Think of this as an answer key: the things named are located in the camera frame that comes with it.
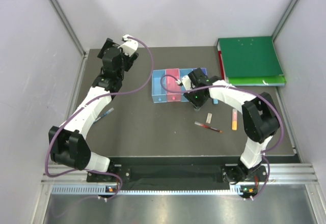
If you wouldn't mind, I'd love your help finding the purple plastic tray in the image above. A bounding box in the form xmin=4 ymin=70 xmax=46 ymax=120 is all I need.
xmin=201 ymin=68 xmax=207 ymax=76

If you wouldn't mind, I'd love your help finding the light blue tray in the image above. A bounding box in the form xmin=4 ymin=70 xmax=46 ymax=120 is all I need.
xmin=179 ymin=68 xmax=193 ymax=102
xmin=152 ymin=69 xmax=167 ymax=103

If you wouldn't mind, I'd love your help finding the red folder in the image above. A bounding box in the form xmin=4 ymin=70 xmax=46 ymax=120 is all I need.
xmin=218 ymin=50 xmax=226 ymax=80

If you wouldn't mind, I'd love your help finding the dark green binder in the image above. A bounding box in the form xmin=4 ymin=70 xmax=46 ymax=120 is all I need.
xmin=218 ymin=36 xmax=283 ymax=78

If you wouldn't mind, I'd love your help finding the light green folder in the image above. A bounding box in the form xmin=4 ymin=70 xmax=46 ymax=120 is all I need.
xmin=226 ymin=75 xmax=286 ymax=87

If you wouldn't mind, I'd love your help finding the pink plastic tray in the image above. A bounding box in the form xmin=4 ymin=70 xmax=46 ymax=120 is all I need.
xmin=166 ymin=68 xmax=181 ymax=102

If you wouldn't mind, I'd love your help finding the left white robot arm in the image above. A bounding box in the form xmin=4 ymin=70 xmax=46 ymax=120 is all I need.
xmin=46 ymin=35 xmax=139 ymax=182

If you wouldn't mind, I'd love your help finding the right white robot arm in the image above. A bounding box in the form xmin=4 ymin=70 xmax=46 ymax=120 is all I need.
xmin=181 ymin=68 xmax=280 ymax=184

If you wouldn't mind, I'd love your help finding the small grey eraser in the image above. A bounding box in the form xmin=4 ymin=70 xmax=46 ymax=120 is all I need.
xmin=206 ymin=113 xmax=212 ymax=124

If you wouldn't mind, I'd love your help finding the red pen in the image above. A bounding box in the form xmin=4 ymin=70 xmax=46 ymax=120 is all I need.
xmin=194 ymin=121 xmax=223 ymax=133

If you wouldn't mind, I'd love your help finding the blue pen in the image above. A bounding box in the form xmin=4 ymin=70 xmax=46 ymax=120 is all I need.
xmin=93 ymin=107 xmax=114 ymax=124

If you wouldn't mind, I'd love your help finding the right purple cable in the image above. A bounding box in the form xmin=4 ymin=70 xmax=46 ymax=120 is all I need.
xmin=160 ymin=74 xmax=285 ymax=201

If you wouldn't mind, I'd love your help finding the purple cable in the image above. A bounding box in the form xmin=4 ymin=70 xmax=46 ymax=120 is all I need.
xmin=44 ymin=37 xmax=155 ymax=209
xmin=160 ymin=74 xmax=285 ymax=201

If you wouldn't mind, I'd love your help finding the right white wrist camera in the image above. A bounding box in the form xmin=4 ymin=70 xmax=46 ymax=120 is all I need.
xmin=176 ymin=75 xmax=192 ymax=91

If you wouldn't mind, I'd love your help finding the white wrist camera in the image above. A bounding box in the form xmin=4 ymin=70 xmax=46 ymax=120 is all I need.
xmin=119 ymin=34 xmax=139 ymax=57
xmin=176 ymin=75 xmax=192 ymax=91

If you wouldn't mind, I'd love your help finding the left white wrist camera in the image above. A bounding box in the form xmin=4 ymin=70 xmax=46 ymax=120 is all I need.
xmin=119 ymin=34 xmax=139 ymax=57

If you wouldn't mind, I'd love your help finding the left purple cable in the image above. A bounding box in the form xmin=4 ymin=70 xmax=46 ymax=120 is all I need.
xmin=44 ymin=37 xmax=155 ymax=209

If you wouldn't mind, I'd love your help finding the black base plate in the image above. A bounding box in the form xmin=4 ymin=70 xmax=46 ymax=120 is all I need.
xmin=86 ymin=156 xmax=269 ymax=190

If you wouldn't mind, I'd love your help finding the grey cable duct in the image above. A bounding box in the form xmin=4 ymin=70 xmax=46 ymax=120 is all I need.
xmin=50 ymin=182 xmax=258 ymax=197

